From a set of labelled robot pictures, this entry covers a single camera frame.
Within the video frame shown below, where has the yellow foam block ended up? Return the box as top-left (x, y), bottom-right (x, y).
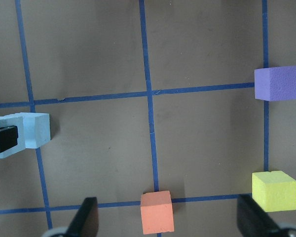
top-left (252, 170), bottom-right (296, 212)

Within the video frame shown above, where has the purple foam block right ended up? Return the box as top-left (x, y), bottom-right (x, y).
top-left (254, 66), bottom-right (296, 102)

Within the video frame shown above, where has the light blue foam block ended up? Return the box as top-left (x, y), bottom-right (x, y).
top-left (7, 113), bottom-right (51, 149)
top-left (0, 116), bottom-right (25, 159)

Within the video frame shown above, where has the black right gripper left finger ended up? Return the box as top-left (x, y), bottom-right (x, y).
top-left (64, 197), bottom-right (99, 237)

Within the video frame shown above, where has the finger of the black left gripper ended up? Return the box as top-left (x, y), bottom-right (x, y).
top-left (0, 125), bottom-right (18, 153)

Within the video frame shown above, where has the orange foam block near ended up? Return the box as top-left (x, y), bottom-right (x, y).
top-left (140, 191), bottom-right (175, 235)

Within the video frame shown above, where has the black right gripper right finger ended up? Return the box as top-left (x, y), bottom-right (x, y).
top-left (237, 195), bottom-right (283, 237)

